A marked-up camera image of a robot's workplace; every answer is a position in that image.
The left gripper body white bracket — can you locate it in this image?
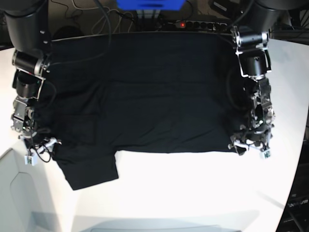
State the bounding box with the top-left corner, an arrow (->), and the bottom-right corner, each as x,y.
228,125 -> 272,159

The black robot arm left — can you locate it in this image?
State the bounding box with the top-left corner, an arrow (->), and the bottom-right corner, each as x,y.
228,0 -> 284,159

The black T-shirt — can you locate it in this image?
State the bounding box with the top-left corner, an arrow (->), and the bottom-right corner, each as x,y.
35,32 -> 247,190

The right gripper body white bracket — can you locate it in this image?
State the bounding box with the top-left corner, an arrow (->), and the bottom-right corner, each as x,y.
18,132 -> 62,166

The blue box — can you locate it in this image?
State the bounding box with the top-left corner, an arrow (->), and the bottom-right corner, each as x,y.
116,0 -> 185,11

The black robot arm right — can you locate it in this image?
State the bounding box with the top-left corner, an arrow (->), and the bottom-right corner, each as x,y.
0,0 -> 61,166

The white bin at table corner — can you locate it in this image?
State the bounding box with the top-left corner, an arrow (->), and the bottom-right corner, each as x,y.
0,148 -> 73,232

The black power strip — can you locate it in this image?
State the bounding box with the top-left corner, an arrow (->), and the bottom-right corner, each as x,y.
168,21 -> 227,32

